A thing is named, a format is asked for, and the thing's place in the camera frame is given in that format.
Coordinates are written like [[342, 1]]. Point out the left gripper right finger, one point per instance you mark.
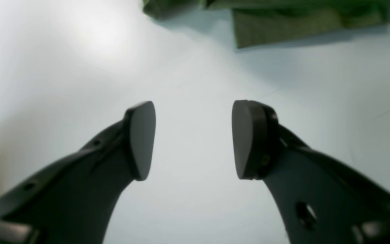
[[320, 200]]

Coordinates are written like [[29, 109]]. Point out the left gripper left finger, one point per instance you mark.
[[71, 200]]

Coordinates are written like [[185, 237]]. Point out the dark olive green cloth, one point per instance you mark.
[[261, 22]]

